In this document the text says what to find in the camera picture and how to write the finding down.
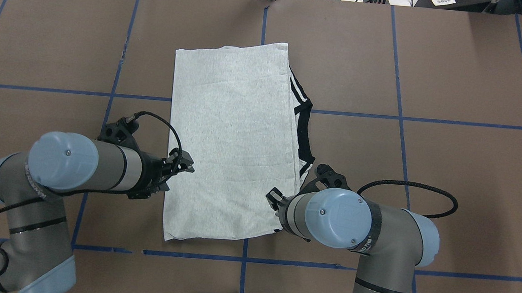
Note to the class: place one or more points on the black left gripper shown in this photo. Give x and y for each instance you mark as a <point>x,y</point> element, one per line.
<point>150,175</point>

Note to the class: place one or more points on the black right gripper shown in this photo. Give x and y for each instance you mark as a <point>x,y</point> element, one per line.
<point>282,209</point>

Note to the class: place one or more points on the grey cartoon print t-shirt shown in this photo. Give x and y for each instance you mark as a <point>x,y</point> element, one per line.
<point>242,115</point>

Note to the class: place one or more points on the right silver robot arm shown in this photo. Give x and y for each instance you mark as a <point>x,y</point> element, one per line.
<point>391,242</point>

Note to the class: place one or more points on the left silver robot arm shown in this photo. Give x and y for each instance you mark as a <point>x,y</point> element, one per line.
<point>36,253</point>

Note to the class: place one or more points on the black power adapter box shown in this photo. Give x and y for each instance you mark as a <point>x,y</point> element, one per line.
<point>458,5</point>

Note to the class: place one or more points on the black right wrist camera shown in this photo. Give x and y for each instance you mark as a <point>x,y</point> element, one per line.
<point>325,178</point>

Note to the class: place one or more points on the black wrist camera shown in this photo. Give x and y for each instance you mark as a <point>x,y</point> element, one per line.
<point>325,178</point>
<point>120,133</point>

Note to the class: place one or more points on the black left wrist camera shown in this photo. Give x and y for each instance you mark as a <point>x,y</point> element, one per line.
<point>120,133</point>

